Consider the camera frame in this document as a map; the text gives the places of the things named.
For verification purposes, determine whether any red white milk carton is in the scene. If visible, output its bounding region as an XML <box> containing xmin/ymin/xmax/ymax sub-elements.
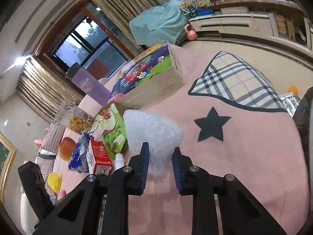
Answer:
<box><xmin>86</xmin><ymin>138</ymin><xmax>113</xmax><ymax>176</ymax></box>

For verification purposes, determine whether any teal cloth covered chair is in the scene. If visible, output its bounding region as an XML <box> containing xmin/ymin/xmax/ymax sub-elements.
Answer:
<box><xmin>129</xmin><ymin>0</ymin><xmax>189</xmax><ymax>47</ymax></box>

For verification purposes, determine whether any green apple snack bag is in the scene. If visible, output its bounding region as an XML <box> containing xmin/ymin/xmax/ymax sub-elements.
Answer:
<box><xmin>90</xmin><ymin>103</ymin><xmax>126</xmax><ymax>161</ymax></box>

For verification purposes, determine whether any white tv cabinet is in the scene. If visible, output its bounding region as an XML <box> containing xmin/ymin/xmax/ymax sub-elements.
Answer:
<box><xmin>189</xmin><ymin>0</ymin><xmax>312</xmax><ymax>57</ymax></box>

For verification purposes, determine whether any colourful picture book box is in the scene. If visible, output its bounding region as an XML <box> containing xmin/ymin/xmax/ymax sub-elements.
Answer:
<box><xmin>108</xmin><ymin>40</ymin><xmax>184</xmax><ymax>110</ymax></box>

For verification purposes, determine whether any pink kettlebell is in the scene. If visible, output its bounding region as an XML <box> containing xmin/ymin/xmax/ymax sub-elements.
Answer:
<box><xmin>184</xmin><ymin>23</ymin><xmax>198</xmax><ymax>41</ymax></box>

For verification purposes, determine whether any purple tumbler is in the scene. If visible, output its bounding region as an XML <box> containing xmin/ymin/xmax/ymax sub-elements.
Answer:
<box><xmin>65</xmin><ymin>63</ymin><xmax>111</xmax><ymax>106</ymax></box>

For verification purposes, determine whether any clear jar of snacks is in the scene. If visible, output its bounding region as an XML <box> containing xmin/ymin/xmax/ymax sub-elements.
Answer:
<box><xmin>53</xmin><ymin>99</ymin><xmax>93</xmax><ymax>134</ymax></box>

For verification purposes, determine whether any black bin liner bag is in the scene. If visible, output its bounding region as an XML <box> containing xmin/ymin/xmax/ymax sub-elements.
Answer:
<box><xmin>292</xmin><ymin>86</ymin><xmax>313</xmax><ymax>177</ymax></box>

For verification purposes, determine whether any blue foil wrapper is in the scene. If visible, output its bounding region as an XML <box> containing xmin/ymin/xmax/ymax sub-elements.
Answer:
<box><xmin>68</xmin><ymin>132</ymin><xmax>91</xmax><ymax>173</ymax></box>

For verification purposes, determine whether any toy ferris wheel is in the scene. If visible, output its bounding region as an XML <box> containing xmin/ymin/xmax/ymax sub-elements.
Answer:
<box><xmin>179</xmin><ymin>0</ymin><xmax>198</xmax><ymax>16</ymax></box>

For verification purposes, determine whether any yellow toy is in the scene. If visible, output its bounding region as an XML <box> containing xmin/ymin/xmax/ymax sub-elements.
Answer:
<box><xmin>47</xmin><ymin>172</ymin><xmax>62</xmax><ymax>193</ymax></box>

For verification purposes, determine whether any pink blanket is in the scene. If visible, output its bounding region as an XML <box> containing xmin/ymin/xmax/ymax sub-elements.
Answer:
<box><xmin>129</xmin><ymin>45</ymin><xmax>309</xmax><ymax>234</ymax></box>

